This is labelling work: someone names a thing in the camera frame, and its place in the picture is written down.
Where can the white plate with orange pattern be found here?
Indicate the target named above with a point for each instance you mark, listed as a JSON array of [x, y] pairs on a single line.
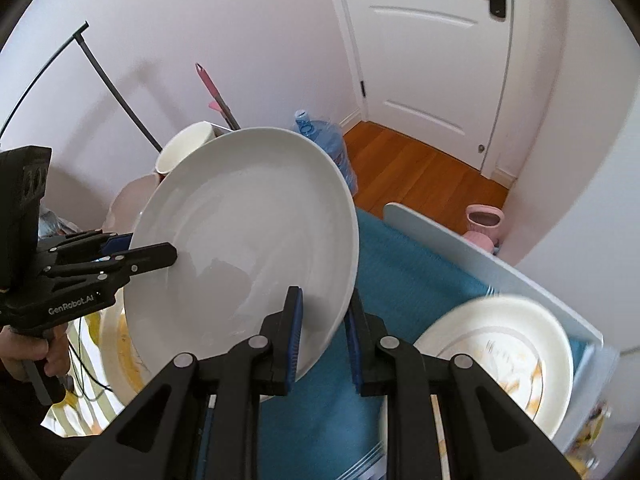
[[119, 355], [500, 350]]

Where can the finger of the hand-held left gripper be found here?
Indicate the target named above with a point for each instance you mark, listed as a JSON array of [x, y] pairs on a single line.
[[116, 244], [150, 256]]

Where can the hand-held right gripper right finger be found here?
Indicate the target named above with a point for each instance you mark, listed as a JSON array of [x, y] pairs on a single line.
[[356, 355]]

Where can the black metal rack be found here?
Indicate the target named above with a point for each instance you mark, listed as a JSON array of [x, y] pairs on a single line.
[[107, 80]]

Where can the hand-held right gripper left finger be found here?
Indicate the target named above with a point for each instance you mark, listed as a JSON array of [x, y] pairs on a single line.
[[294, 345]]

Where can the person's left hand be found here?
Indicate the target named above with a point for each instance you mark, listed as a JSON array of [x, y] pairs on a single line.
[[30, 347]]

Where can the pink ribbed vase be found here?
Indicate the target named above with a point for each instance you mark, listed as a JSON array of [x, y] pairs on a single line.
[[482, 232]]

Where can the white ceramic bowl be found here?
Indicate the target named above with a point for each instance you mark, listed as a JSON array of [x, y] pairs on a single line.
[[182, 152]]

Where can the teal table cloth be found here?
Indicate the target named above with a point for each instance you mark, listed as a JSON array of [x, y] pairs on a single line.
[[410, 270]]

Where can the white door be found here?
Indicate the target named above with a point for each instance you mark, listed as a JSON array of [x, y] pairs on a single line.
[[425, 60]]

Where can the yellow striped cloth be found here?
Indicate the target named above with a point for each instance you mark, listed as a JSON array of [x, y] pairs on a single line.
[[85, 410]]

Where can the beige square plate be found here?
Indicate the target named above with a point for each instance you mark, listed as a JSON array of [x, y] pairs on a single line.
[[130, 200]]

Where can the blue water bottle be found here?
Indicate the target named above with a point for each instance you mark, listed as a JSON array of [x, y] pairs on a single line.
[[330, 142]]

